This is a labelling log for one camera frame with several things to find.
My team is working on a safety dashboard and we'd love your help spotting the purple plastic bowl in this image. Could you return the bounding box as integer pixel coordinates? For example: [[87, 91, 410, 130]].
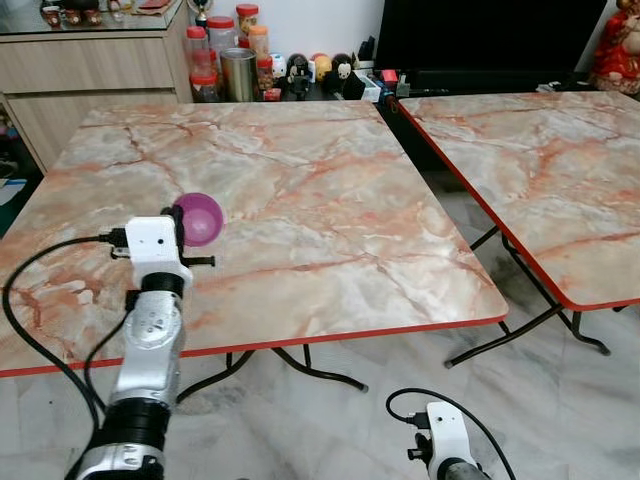
[[175, 193, 225, 248]]

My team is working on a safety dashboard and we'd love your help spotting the marble pattern folding table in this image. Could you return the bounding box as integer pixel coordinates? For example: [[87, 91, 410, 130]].
[[397, 90, 640, 370], [0, 98, 510, 403]]

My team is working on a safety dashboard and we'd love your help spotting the small red lid jar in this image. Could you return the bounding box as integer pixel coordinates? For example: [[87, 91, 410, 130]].
[[190, 72, 222, 104]]

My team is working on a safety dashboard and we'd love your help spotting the stainless steel cup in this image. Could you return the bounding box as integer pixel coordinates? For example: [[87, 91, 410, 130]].
[[221, 46, 260, 103]]

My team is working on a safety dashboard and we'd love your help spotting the light wooden cabinet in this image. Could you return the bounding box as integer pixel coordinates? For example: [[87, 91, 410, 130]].
[[0, 0, 194, 173]]

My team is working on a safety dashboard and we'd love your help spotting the large red lid plastic jar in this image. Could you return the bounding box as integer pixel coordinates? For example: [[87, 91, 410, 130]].
[[206, 15, 239, 63]]

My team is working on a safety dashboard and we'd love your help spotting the black and white figurine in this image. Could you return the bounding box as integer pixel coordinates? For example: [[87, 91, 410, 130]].
[[284, 54, 312, 100], [329, 52, 355, 97]]

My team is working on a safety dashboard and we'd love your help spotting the gold trophy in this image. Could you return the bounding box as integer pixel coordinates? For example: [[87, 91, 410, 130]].
[[189, 0, 214, 27]]

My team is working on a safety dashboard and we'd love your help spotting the red and gold statue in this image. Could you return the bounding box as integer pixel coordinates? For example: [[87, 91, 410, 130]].
[[589, 0, 640, 97]]

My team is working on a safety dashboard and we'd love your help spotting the black television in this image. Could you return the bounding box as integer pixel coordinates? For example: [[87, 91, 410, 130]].
[[374, 0, 609, 74]]

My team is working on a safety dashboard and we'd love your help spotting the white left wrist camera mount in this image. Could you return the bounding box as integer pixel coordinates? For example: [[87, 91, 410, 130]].
[[125, 216, 194, 291]]

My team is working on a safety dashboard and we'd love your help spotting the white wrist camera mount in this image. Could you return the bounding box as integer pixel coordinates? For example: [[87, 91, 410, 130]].
[[408, 401, 472, 477], [125, 216, 194, 291]]

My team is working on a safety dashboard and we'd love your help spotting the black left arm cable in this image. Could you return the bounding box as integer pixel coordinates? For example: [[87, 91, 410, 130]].
[[0, 234, 128, 426]]

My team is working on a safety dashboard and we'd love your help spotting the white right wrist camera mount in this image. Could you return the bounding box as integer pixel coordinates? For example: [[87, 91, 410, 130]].
[[408, 401, 472, 477]]

